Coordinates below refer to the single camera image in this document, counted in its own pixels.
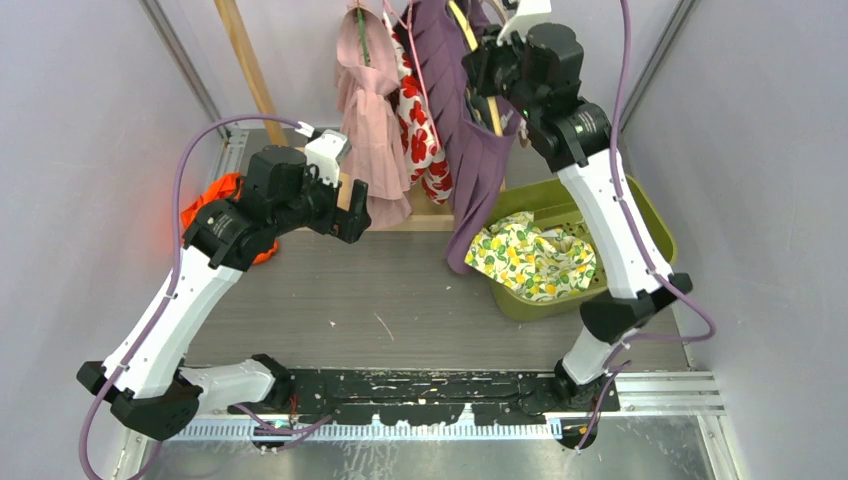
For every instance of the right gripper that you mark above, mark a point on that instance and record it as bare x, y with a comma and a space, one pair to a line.
478, 63

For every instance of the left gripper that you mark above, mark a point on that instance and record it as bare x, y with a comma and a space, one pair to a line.
332, 223

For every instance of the yellow hanger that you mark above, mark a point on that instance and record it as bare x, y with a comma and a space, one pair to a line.
483, 110

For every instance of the purple skirt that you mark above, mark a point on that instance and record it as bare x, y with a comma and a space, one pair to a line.
477, 159

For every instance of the red floral garment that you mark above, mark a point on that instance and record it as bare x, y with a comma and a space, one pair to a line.
424, 157

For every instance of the pink hanger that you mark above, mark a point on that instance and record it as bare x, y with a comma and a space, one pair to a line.
410, 23

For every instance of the lemon print skirt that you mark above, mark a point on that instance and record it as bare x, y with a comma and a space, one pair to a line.
535, 264

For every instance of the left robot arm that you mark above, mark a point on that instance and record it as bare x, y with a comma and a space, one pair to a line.
145, 381

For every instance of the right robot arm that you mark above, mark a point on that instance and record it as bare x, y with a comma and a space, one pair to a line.
538, 73

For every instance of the green hanger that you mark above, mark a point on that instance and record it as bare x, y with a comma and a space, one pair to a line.
362, 36

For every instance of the wooden clothes rack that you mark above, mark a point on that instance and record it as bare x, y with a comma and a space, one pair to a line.
425, 215

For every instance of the pink dress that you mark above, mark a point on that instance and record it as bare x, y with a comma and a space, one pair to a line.
368, 119

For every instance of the orange cloth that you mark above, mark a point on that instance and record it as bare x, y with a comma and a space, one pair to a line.
226, 186

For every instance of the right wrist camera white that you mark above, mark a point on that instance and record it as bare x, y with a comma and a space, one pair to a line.
527, 14

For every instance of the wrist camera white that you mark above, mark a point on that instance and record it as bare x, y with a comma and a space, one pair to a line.
527, 14
325, 151

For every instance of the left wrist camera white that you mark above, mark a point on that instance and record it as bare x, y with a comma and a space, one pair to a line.
325, 151

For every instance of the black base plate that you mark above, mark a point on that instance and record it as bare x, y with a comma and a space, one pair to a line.
410, 404

